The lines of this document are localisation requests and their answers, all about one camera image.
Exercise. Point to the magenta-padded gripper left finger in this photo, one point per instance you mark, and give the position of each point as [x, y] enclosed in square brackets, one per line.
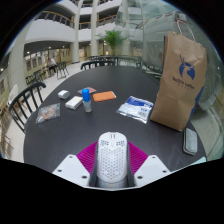
[71, 168]

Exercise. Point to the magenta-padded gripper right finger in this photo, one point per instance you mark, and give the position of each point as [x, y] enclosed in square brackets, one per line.
[151, 170]

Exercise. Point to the white perforated computer mouse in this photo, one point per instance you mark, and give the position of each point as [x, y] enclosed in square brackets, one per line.
[111, 156]

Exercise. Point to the light teal mouse pad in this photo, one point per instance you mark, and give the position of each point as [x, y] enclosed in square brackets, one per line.
[202, 160]

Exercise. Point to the clear bag with brown item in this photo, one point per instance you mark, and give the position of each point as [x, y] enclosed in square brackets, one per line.
[48, 112]

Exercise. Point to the clear plastic bag, white contents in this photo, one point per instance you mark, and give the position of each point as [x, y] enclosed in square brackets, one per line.
[135, 108]

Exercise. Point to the white rectangular box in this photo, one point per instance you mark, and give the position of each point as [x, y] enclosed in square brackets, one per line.
[73, 102]

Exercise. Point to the small bottle with blue cap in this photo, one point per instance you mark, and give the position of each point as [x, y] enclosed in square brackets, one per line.
[87, 100]

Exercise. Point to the small white box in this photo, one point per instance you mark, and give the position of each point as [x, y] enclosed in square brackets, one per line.
[63, 94]

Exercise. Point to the brown flat card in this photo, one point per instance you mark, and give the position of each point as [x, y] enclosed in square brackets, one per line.
[91, 90]

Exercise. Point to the black wooden spindle chair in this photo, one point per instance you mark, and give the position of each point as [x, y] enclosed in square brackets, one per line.
[96, 63]
[22, 97]

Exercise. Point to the brown paper bag, blue print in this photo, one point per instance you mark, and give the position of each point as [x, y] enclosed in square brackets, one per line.
[180, 83]

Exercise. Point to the white chair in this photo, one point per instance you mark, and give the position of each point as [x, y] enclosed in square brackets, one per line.
[13, 93]

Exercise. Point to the group of dark chairs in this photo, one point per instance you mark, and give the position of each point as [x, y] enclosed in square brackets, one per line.
[35, 76]

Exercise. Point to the black metal chair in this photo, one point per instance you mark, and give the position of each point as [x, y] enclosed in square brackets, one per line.
[62, 68]

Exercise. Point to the person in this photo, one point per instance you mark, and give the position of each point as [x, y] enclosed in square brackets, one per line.
[51, 64]

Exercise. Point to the green potted palm plant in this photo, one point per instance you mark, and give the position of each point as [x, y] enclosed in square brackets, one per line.
[113, 38]

